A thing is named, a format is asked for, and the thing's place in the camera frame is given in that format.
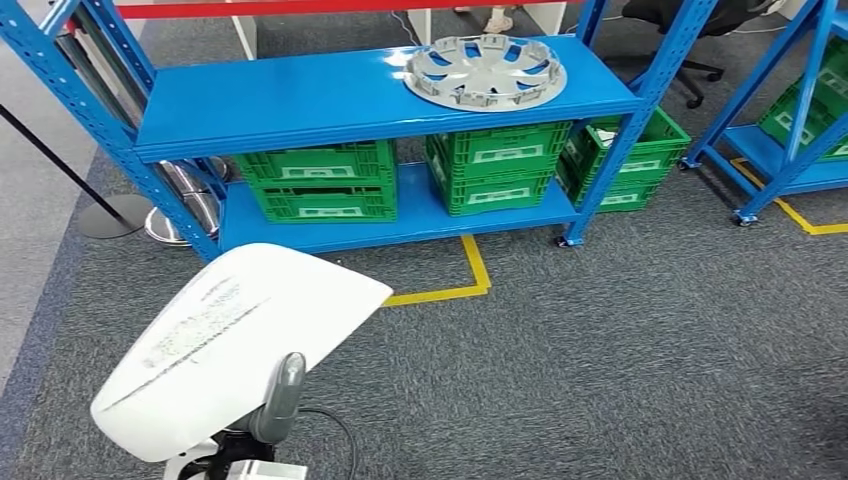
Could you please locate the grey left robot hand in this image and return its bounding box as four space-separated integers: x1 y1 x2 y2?
231 351 309 446

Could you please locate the black stanchion with grey base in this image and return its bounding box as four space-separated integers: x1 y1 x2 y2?
0 102 155 241

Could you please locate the chrome stanchion post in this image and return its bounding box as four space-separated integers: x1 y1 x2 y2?
56 29 230 248

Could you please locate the red barrier belt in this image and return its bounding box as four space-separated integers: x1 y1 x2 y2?
66 0 584 34

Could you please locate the white curved plastic part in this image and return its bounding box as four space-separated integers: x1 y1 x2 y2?
89 242 395 464

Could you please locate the black office chair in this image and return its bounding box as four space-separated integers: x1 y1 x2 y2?
619 0 780 111

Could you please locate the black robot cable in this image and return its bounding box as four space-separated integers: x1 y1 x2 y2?
296 407 359 480

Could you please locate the green plastic crate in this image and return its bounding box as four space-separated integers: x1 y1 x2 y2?
758 36 848 164
563 173 664 215
231 140 399 190
440 173 558 218
556 105 692 183
250 184 399 225
425 121 574 183

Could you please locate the blue metal shelf rack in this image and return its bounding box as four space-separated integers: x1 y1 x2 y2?
678 0 848 228
0 0 720 263

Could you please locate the silver wheel hubcap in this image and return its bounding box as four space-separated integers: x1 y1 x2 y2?
404 34 568 114

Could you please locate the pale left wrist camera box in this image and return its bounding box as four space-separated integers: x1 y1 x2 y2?
225 458 311 480

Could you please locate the white desk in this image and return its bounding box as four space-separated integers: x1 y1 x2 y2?
225 0 432 62
523 0 568 38

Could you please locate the person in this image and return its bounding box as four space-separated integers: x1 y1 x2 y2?
482 5 519 36

